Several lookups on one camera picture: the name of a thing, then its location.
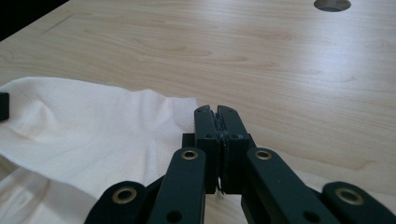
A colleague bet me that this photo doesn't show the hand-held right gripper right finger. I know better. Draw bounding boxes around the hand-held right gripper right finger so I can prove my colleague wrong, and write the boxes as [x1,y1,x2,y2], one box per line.
[217,105,258,195]

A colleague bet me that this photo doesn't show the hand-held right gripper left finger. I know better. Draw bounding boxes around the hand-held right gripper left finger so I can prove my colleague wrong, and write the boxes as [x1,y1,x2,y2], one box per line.
[181,105,222,195]

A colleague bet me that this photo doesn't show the pink cloth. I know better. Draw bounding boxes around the pink cloth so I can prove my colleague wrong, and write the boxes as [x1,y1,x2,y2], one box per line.
[0,76,200,201]
[0,155,396,224]

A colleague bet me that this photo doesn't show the black round table grommet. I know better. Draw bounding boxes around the black round table grommet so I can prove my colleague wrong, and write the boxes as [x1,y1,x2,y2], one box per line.
[313,0,352,13]

